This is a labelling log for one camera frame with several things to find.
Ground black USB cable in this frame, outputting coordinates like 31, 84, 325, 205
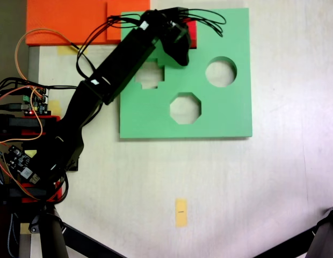
0, 103, 32, 111

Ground red square block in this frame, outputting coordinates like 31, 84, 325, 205
185, 21, 198, 49

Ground long yellow tape piece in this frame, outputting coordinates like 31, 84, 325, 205
57, 45, 89, 56

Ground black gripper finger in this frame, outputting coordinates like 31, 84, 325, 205
162, 34, 191, 67

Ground black power cable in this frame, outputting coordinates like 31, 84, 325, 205
0, 77, 77, 94

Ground orange flat block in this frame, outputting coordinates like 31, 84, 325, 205
25, 0, 151, 46

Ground long orange wire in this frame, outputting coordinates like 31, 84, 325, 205
15, 28, 82, 82

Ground black table clamp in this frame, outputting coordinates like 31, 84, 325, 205
0, 188, 48, 201
0, 114, 41, 135

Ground black elbow wires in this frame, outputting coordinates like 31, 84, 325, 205
76, 15, 146, 79

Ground green shape sorting board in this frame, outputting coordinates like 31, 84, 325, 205
119, 8, 253, 140

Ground yellow tape marker with line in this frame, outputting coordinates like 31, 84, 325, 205
175, 198, 188, 228

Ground black gripper wires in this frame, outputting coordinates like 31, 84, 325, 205
182, 9, 227, 38

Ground red base bracket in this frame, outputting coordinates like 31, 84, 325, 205
21, 115, 62, 137
21, 182, 63, 203

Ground notched black tripod leg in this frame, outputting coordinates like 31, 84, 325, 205
252, 201, 333, 258

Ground black circuit board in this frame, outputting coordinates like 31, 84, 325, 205
2, 144, 41, 186

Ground blue white braided cable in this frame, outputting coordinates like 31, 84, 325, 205
6, 213, 17, 256

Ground circuit board with green terminal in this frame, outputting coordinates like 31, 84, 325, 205
21, 86, 50, 116

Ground orange board wire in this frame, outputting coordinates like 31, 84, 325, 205
0, 85, 44, 143

